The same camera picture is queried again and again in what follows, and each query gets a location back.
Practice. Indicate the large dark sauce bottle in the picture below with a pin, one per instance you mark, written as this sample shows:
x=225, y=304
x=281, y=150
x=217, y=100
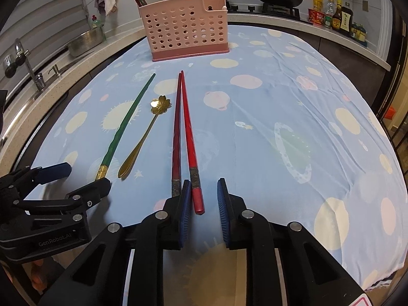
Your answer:
x=346, y=22

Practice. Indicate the gold flower spoon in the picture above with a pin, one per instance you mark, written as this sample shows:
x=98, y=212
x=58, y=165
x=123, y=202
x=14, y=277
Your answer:
x=161, y=105

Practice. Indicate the blue dotted tablecloth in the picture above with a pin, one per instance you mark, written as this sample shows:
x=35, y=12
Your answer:
x=271, y=102

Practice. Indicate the glass sliding door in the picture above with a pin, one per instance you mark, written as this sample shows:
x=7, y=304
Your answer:
x=398, y=86

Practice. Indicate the dark maroon chopstick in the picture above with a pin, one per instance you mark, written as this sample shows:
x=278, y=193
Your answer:
x=176, y=140

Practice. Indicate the pink perforated utensil holder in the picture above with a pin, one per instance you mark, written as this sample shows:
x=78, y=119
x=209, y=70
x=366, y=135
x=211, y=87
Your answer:
x=185, y=32

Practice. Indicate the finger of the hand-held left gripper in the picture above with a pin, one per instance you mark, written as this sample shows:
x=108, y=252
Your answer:
x=95, y=191
x=57, y=169

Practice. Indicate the chrome faucet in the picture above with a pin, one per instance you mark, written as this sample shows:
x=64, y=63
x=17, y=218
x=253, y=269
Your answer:
x=32, y=70

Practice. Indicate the yellow packet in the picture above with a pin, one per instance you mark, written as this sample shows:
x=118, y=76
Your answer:
x=317, y=3

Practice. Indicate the small green-lidded jar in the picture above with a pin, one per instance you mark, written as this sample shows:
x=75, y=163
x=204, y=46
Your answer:
x=328, y=21

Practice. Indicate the red object behind glass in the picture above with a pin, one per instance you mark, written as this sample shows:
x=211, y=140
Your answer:
x=389, y=113

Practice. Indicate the brown sauce bottle yellow cap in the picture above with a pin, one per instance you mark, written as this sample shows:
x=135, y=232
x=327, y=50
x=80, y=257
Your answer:
x=337, y=17

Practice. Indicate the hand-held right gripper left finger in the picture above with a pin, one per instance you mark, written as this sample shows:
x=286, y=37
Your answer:
x=185, y=216

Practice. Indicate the black brush on faucet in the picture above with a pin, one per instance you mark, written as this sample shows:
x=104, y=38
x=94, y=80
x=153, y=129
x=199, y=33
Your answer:
x=12, y=65

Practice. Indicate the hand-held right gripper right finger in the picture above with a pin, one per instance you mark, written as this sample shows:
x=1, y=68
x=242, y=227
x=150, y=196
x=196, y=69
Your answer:
x=223, y=216

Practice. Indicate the grey window blind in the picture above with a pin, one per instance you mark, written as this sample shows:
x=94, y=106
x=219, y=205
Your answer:
x=41, y=9

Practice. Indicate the steel basin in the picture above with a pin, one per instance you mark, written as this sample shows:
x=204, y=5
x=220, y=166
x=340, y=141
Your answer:
x=86, y=41

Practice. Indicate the small jars on blue tray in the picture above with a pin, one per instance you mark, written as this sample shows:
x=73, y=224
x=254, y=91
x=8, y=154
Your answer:
x=358, y=33

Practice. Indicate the green dish soap bottle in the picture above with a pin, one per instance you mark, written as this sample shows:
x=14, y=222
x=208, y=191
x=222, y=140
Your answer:
x=95, y=23

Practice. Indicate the black gas stove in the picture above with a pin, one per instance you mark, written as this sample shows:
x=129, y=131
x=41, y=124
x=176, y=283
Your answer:
x=274, y=11

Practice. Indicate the person's left hand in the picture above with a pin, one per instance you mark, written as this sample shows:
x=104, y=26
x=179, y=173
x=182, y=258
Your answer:
x=39, y=280

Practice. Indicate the chrome soap dispenser pump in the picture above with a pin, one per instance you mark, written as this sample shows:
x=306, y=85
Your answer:
x=54, y=70

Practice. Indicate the grey wall outlet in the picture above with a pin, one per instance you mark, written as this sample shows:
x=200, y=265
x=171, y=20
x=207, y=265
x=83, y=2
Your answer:
x=365, y=5

